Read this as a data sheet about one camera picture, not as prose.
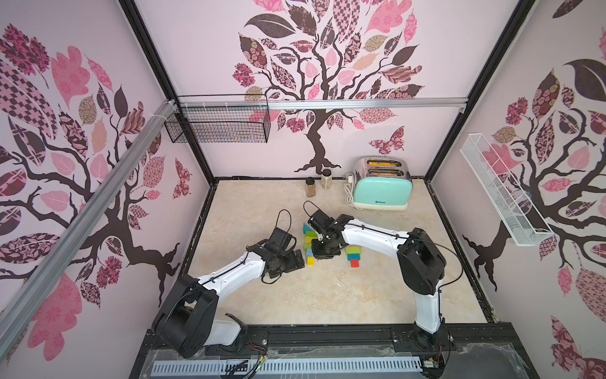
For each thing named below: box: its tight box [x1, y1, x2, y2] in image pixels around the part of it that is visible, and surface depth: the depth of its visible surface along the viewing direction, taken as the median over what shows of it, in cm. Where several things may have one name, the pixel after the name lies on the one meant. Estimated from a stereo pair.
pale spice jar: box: [320, 168, 333, 191], surface depth 113 cm
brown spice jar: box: [305, 176, 316, 199], surface depth 113 cm
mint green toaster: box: [352, 155, 415, 211], surface depth 102 cm
